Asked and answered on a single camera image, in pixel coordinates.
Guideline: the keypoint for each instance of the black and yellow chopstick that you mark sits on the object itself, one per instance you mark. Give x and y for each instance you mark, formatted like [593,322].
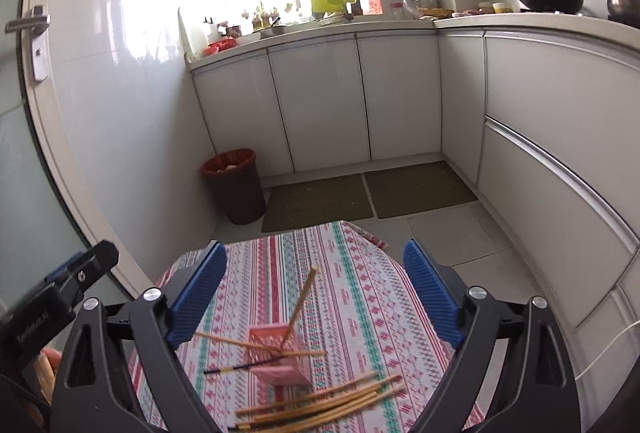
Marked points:
[240,367]

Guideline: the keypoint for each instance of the olive floor mat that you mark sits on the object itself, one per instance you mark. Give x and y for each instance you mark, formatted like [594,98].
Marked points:
[317,203]
[420,188]

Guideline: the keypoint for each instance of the frosted glass door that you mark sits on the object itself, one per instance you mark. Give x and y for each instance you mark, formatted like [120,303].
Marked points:
[25,163]

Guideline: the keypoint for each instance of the wooden chopstick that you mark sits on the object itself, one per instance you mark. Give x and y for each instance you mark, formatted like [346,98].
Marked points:
[302,298]
[225,339]

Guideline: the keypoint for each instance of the white kitchen cabinets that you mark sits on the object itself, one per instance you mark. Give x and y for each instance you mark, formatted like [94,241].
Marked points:
[400,103]

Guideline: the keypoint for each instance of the striped patterned tablecloth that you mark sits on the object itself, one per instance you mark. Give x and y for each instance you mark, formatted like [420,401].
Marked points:
[350,288]

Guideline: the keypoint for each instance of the pink chopstick box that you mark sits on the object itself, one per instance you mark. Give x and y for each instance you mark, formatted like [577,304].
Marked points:
[280,375]

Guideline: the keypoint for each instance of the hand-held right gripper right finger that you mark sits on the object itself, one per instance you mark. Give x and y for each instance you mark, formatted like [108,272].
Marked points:
[432,293]

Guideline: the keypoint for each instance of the dark trash bin red bag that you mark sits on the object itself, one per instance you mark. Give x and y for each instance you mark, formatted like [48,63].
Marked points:
[235,188]

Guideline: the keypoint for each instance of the bunch of wooden chopsticks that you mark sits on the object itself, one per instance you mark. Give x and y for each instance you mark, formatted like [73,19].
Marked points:
[320,405]

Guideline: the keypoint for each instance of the person's left hand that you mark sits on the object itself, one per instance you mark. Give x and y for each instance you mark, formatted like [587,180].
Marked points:
[45,373]

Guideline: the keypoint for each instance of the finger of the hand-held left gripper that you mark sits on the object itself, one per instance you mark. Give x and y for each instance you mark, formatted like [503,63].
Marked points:
[97,260]

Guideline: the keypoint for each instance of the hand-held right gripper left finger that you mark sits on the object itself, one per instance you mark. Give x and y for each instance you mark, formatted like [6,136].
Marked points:
[197,298]

